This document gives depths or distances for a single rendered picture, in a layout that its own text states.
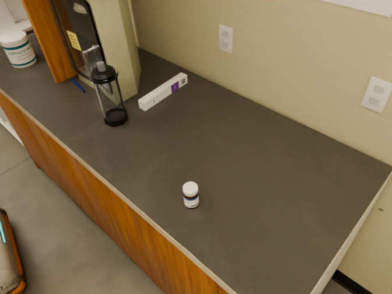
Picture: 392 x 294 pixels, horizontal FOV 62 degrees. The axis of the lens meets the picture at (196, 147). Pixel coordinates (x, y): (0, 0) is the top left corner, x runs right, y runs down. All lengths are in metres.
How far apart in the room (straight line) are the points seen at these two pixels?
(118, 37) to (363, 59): 0.89
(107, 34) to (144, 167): 0.53
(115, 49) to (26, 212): 1.48
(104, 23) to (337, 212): 1.04
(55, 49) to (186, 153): 0.83
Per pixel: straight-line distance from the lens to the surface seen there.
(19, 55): 1.95
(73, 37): 1.53
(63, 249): 2.24
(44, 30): 1.65
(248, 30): 1.36
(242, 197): 1.08
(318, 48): 1.23
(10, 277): 2.01
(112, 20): 1.36
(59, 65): 1.73
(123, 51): 1.42
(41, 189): 2.61
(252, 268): 0.96
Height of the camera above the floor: 1.81
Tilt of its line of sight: 45 degrees down
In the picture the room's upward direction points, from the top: 4 degrees counter-clockwise
